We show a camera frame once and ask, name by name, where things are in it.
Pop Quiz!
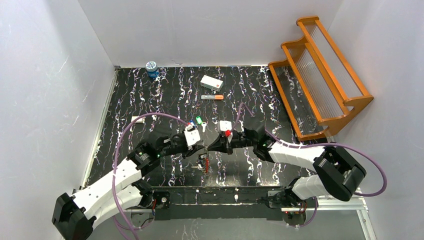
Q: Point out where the key with green tag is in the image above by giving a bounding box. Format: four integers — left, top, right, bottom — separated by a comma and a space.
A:
195, 116, 207, 133

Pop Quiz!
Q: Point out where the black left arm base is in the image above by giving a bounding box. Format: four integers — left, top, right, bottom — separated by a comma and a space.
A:
139, 187, 171, 212

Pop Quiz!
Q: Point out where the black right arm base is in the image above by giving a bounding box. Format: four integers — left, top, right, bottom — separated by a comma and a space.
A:
259, 190, 320, 226

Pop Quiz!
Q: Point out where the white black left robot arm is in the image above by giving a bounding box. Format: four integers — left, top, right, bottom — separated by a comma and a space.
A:
52, 129, 203, 240

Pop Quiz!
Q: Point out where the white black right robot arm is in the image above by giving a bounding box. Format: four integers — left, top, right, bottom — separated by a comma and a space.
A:
207, 127, 367, 206

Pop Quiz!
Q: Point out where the key with blue tag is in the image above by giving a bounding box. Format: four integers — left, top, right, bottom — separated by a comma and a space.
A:
188, 120, 197, 128

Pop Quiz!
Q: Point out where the small white eraser block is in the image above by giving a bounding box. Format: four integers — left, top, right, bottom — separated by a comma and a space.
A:
131, 116, 146, 124

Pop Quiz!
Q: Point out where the white orange marker pen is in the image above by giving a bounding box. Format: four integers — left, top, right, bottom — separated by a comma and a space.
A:
200, 95, 224, 101

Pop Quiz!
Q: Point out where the white green small box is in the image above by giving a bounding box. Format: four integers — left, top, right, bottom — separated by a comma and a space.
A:
200, 75, 223, 92

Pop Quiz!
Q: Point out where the blue jar with white lid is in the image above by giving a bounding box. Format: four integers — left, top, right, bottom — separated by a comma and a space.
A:
145, 61, 160, 79

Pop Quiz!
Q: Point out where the orange wooden tiered rack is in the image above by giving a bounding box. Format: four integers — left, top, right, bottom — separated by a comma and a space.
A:
268, 16, 374, 141

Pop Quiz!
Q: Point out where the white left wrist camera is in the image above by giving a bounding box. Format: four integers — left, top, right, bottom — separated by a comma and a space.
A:
183, 129, 201, 147

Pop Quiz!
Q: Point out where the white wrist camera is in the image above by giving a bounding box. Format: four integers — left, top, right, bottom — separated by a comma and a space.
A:
183, 129, 201, 147
218, 120, 232, 137

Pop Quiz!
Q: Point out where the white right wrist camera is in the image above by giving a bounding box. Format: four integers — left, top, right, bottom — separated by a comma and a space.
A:
218, 120, 232, 137

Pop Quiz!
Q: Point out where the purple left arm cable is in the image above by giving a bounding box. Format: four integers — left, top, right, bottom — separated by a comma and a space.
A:
111, 112, 193, 240

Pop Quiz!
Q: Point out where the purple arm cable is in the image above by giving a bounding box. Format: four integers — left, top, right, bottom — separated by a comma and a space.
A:
231, 101, 388, 228
111, 112, 193, 240

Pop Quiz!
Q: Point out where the aluminium frame rail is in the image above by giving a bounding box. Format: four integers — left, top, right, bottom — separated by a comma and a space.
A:
67, 187, 369, 213

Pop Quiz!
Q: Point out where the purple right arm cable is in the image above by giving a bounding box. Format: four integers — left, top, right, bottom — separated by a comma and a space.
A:
231, 101, 388, 228

